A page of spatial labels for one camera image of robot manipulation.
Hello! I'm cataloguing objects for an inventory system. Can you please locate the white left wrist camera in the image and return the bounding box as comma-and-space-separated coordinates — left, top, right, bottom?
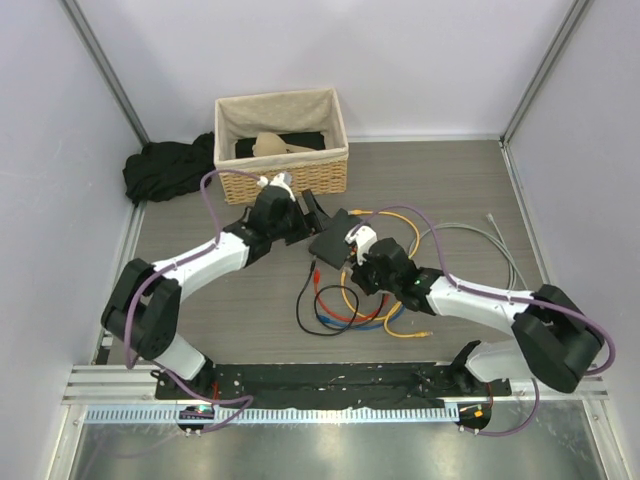
256, 171, 296, 201

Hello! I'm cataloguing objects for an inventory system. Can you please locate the red ethernet cable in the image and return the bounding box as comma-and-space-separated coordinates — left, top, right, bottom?
312, 269, 386, 322

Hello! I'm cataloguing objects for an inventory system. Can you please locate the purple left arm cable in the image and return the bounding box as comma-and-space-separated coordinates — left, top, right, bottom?
123, 169, 269, 434

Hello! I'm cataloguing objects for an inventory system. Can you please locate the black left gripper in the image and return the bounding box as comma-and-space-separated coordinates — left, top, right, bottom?
270, 191, 335, 247

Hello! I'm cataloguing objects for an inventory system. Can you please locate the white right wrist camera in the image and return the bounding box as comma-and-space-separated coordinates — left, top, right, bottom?
345, 225, 377, 265

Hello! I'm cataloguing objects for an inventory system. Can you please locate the black network switch box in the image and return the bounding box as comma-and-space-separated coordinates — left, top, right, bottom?
308, 209, 361, 270

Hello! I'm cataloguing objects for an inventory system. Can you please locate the beige object in basket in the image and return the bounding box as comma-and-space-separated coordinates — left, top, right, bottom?
252, 132, 314, 157

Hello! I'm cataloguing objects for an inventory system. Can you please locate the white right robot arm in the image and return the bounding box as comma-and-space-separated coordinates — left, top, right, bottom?
352, 238, 604, 395

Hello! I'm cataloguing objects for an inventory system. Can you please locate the blue ethernet cable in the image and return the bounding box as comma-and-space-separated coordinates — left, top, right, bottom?
317, 304, 405, 332

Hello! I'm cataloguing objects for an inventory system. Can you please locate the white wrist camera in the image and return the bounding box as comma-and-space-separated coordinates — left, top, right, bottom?
256, 171, 296, 201
345, 225, 377, 265

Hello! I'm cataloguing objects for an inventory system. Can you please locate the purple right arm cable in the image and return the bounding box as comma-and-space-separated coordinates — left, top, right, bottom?
349, 204, 617, 436

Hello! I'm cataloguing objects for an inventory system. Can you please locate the black cloth pile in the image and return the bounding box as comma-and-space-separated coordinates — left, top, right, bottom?
122, 132, 215, 205

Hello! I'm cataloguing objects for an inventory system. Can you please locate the black ethernet cable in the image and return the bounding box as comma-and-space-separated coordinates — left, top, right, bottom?
295, 257, 360, 337

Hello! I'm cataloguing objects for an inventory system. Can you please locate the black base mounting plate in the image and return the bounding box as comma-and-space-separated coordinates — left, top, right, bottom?
154, 362, 511, 409

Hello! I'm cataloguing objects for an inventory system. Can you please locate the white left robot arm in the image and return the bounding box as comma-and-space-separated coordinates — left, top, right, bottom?
101, 185, 331, 399

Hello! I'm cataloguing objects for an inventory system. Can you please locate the yellow ethernet cable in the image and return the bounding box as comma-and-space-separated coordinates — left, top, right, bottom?
340, 267, 391, 324
348, 208, 421, 259
382, 294, 432, 341

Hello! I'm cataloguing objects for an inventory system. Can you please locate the long grey ethernet cable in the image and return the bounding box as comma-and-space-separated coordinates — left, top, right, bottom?
409, 212, 524, 291

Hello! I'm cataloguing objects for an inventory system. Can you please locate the black cloth in basket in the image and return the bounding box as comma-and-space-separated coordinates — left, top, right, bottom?
235, 132, 326, 158

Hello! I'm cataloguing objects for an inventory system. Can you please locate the wicker basket with liner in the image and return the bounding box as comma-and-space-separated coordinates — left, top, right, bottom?
213, 88, 349, 205

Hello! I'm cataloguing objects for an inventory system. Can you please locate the aluminium front rail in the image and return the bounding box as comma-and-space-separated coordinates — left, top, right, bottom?
62, 362, 608, 429

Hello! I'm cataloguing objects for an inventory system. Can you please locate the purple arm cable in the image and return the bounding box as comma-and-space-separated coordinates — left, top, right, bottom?
349, 204, 617, 436
123, 169, 269, 434

